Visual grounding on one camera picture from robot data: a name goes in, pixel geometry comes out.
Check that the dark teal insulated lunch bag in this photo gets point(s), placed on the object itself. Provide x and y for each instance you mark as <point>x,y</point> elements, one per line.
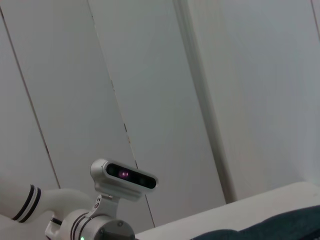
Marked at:
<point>275,225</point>

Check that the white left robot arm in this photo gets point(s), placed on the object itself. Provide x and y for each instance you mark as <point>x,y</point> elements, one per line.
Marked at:
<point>62,207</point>

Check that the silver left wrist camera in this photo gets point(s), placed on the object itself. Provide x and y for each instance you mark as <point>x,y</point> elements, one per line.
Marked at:
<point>125,177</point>

